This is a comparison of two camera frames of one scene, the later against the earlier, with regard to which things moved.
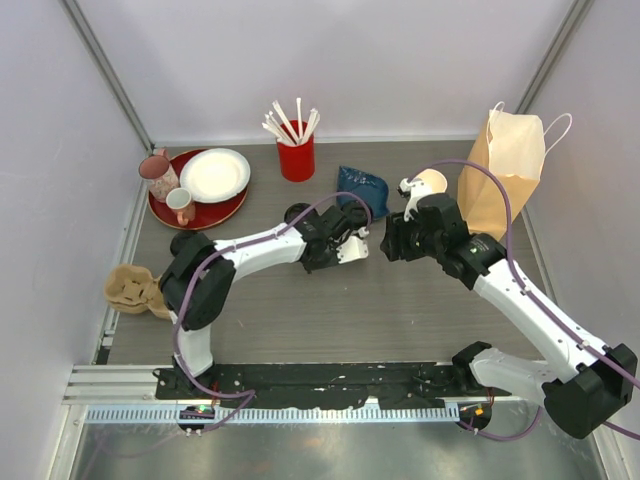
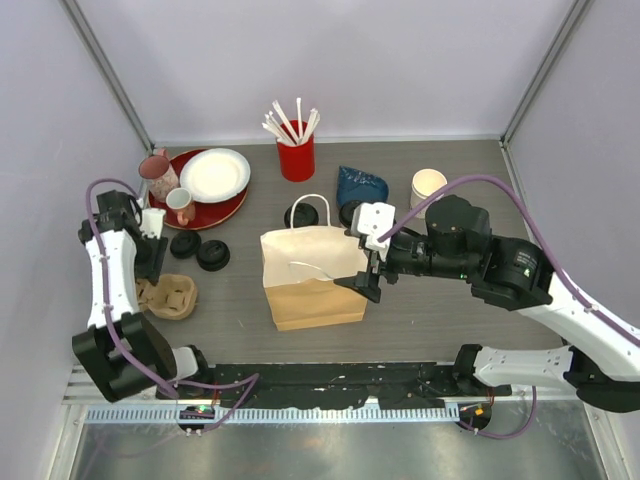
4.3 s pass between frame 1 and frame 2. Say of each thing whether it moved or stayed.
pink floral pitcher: stayed
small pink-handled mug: stayed
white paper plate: stayed
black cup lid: moved
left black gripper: moved
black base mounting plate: stayed
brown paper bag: moved
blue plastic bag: stayed
